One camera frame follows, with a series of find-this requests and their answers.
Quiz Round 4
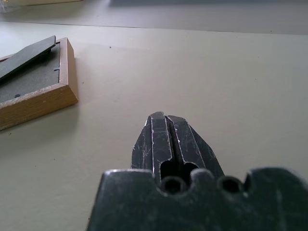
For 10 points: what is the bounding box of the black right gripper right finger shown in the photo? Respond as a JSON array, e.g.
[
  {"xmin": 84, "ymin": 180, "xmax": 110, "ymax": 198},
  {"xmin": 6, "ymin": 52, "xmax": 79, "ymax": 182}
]
[{"xmin": 167, "ymin": 115, "xmax": 225, "ymax": 176}]

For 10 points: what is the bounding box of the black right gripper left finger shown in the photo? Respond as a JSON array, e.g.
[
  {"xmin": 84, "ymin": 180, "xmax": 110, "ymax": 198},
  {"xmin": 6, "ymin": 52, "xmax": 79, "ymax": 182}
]
[{"xmin": 131, "ymin": 111, "xmax": 174, "ymax": 183}]

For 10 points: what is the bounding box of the wooden picture frame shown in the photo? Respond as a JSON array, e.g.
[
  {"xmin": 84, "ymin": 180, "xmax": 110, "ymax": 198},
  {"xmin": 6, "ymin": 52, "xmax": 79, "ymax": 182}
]
[{"xmin": 0, "ymin": 37, "xmax": 79, "ymax": 131}]

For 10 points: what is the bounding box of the black frame stand flap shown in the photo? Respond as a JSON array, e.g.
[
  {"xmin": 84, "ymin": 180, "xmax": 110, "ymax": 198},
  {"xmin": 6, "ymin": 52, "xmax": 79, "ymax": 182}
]
[{"xmin": 0, "ymin": 35, "xmax": 57, "ymax": 82}]

